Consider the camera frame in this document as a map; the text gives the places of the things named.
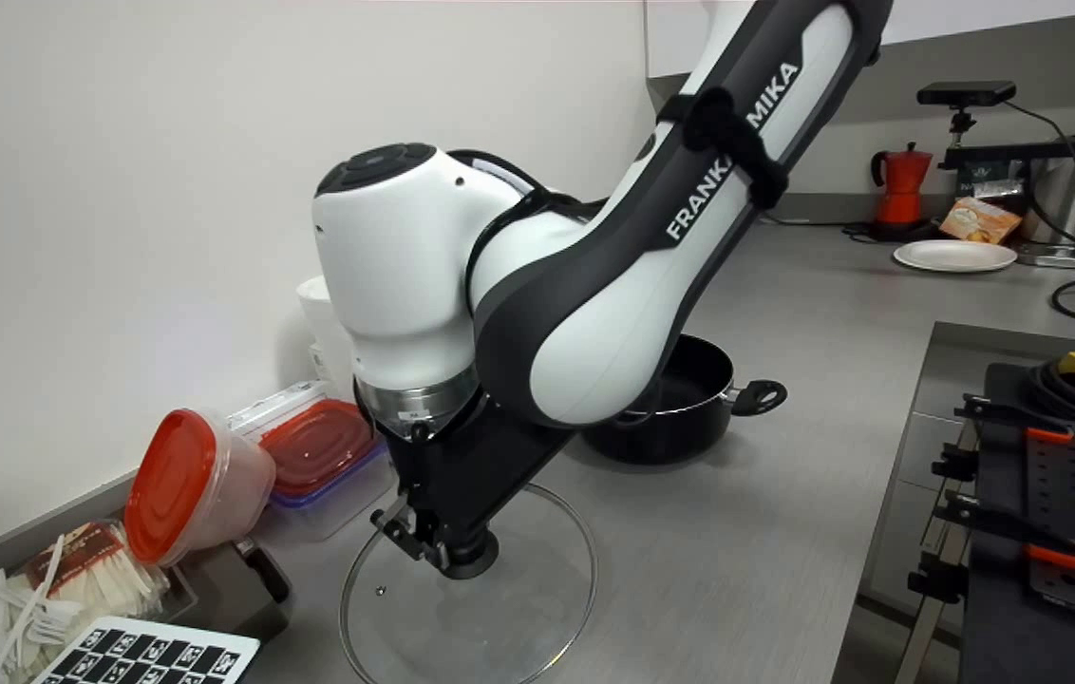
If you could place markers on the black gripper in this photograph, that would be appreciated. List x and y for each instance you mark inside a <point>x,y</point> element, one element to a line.
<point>460,475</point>

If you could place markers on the glass lid with black knob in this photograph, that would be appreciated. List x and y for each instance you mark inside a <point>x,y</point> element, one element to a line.
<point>537,595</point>

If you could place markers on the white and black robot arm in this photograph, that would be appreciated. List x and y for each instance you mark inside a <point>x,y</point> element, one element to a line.
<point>395,269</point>

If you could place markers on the flat container with red lid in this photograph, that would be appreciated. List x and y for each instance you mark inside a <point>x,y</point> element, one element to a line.
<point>313,451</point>

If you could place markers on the round container with red lid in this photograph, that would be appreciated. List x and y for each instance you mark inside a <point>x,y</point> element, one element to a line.
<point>179,488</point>

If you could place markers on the black cooking pot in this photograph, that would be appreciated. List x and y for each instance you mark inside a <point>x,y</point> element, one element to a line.
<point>688,405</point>

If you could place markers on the red moka pot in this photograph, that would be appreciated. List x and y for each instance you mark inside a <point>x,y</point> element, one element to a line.
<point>900,190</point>

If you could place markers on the clear plastic container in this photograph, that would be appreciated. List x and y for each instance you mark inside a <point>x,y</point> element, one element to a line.
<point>272,405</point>

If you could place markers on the white paper towel roll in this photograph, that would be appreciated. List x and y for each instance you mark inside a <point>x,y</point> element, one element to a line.
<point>320,318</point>

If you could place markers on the bag of white plastic cutlery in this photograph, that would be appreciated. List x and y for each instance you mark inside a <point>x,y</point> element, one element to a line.
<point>81,592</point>

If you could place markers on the black bar clamp orange grip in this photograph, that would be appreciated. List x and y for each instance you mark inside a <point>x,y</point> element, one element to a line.
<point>995,410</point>
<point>1005,526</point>

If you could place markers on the large white plate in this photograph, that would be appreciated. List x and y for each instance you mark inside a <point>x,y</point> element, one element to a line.
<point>955,256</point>

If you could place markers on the orange food packet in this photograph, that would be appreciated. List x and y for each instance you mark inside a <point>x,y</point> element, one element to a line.
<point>979,223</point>

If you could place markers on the aluminium frame rail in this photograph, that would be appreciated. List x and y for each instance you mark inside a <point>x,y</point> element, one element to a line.
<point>937,608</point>

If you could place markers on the black camera on stand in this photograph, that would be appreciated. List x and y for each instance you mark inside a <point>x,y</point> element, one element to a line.
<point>965,93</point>

